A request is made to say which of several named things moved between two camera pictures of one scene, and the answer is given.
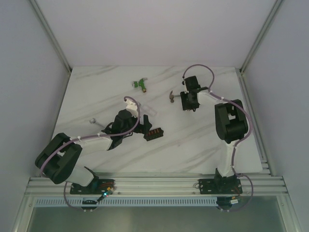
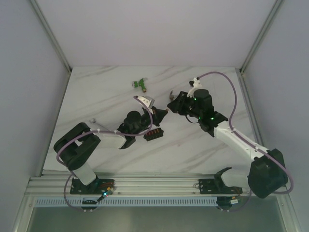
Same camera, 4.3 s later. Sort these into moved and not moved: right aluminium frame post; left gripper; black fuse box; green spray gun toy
Moved: left gripper
Not moved: right aluminium frame post; green spray gun toy; black fuse box
